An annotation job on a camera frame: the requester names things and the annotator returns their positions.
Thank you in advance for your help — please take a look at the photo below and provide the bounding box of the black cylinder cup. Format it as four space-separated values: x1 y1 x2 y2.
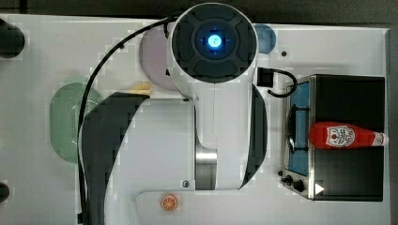
0 20 25 58

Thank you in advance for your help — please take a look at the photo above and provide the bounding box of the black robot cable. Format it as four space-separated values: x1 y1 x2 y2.
76 13 179 224

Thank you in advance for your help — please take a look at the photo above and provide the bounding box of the green oval colander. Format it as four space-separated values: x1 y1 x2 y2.
50 82 86 163

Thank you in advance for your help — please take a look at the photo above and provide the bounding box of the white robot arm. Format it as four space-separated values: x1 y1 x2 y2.
79 3 267 225

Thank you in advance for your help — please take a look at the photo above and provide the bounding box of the black toaster oven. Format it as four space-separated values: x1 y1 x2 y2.
278 74 385 202

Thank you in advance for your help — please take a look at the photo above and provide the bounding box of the yellow banana toy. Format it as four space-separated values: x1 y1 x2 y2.
130 82 151 95

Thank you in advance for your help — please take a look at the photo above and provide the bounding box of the orange slice toy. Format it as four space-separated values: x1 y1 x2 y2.
161 194 178 211

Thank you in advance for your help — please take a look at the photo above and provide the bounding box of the dark grey cup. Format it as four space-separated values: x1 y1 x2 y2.
0 183 10 203

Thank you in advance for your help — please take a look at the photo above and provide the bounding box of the red ketchup bottle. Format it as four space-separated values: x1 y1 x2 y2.
308 122 389 150

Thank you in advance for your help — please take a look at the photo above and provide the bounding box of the blue cup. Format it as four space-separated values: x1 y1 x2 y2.
254 23 276 54

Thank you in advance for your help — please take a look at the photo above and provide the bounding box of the lilac round plate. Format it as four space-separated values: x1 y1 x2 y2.
139 28 176 91

